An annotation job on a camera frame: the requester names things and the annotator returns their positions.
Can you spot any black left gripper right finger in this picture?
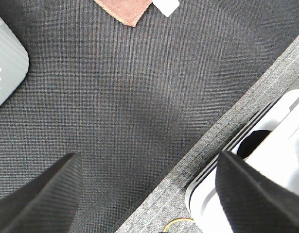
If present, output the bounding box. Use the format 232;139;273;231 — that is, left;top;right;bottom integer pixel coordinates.
215;151;299;233

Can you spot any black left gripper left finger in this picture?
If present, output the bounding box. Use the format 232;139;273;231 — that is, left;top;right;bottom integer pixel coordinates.
0;153;83;233

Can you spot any brown towel with white tag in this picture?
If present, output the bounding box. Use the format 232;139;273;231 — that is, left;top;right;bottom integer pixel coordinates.
95;0;180;27

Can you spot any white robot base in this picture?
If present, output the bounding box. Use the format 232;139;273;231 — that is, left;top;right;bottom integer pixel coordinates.
185;89;299;233

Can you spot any black table cloth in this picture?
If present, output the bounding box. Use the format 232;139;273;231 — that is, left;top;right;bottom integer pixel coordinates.
0;0;299;233

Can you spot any grey perforated laundry basket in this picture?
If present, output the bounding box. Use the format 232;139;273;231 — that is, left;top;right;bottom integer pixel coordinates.
0;17;29;106

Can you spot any yellow cable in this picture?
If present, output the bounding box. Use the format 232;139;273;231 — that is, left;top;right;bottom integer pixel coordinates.
163;217;195;233

